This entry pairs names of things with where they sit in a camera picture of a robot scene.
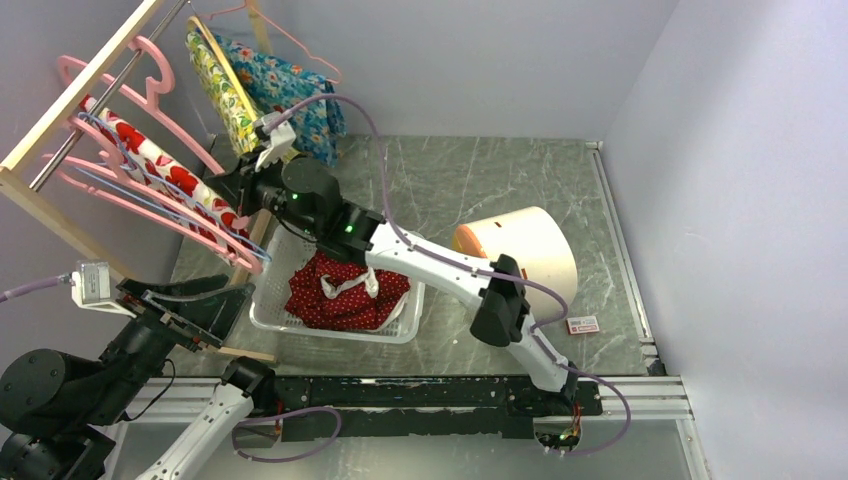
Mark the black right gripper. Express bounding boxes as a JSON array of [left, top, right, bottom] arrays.
[[207, 146, 322, 238]]

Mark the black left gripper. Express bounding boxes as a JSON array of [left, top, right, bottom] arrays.
[[81, 271, 256, 421]]

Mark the white red flower skirt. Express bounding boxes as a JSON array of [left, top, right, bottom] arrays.
[[80, 95, 256, 250]]

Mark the blue wire hanger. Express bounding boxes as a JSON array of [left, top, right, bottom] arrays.
[[69, 111, 273, 261]]

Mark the pink plastic hanger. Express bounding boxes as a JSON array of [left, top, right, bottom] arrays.
[[56, 36, 227, 177], [42, 117, 265, 276]]

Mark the red polka dot skirt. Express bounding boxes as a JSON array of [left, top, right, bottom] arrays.
[[284, 252, 411, 332]]

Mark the pink plastic hanger front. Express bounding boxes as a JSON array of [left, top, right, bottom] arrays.
[[42, 117, 265, 276]]

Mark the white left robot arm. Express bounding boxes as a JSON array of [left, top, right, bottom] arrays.
[[1, 275, 277, 479]]

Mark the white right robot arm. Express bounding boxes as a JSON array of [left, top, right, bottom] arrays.
[[206, 155, 580, 414]]

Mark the yellow lemon print skirt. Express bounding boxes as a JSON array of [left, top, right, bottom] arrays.
[[185, 17, 263, 156]]

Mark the blue floral skirt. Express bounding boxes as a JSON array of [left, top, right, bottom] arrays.
[[214, 34, 347, 167]]

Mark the yellow wooden hanger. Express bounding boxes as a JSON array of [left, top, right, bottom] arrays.
[[186, 15, 259, 130]]

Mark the white plastic basket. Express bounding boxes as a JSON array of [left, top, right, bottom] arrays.
[[249, 226, 426, 344]]

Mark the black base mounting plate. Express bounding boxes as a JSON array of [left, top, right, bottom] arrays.
[[218, 357, 605, 444]]

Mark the wooden clothes rack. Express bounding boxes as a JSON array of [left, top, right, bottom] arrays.
[[0, 0, 280, 366]]

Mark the white cylindrical bin orange lid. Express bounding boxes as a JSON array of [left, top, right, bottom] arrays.
[[451, 206, 578, 304]]

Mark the small red white card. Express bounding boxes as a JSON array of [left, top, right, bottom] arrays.
[[566, 316, 601, 335]]

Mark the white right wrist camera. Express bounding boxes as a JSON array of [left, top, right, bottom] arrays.
[[254, 111, 297, 172]]

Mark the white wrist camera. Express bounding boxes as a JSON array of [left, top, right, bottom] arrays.
[[254, 111, 297, 172], [71, 260, 132, 316]]

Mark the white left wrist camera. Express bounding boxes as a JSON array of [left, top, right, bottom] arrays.
[[71, 260, 132, 316]]

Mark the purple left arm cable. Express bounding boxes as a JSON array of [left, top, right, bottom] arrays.
[[0, 272, 74, 305]]

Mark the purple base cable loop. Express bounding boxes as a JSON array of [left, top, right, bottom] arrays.
[[230, 405, 342, 464]]

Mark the pink wire hanger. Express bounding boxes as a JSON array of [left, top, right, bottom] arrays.
[[194, 0, 345, 86]]

